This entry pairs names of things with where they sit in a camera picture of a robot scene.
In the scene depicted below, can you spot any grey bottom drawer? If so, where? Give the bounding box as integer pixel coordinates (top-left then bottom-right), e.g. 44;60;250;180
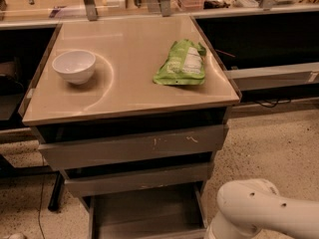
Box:
88;183;207;239

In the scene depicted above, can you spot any grey drawer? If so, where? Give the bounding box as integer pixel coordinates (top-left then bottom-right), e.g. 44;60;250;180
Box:
88;183;207;239
39;124;228;170
65;161;213;197

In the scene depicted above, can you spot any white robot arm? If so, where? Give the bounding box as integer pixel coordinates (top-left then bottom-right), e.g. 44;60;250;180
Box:
203;179;319;239

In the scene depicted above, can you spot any grey drawer cabinet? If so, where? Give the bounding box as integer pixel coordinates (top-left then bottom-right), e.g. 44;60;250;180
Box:
17;14;242;239

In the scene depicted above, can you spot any grey top drawer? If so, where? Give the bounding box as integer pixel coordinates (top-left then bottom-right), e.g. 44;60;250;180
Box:
39;124;228;170

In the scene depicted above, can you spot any grey middle drawer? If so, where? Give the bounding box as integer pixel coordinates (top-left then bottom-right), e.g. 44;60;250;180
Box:
65;161;213;197

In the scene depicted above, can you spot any green snack bag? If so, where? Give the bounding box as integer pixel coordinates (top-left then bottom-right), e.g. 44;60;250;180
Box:
153;39;206;86

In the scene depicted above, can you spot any white ceramic bowl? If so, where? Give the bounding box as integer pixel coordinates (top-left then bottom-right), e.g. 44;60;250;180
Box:
52;50;96;85

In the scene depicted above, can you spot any black table leg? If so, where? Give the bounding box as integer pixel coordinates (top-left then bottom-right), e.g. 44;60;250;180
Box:
48;173;64;212

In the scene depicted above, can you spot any grey shelf rail right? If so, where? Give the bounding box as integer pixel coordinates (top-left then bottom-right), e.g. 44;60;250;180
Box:
225;62;319;91

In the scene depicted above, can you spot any black floor cable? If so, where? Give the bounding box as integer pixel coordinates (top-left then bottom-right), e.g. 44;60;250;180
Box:
37;156;47;239

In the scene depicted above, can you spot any grey metal post left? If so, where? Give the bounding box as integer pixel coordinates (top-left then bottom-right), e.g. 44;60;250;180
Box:
83;0;98;21

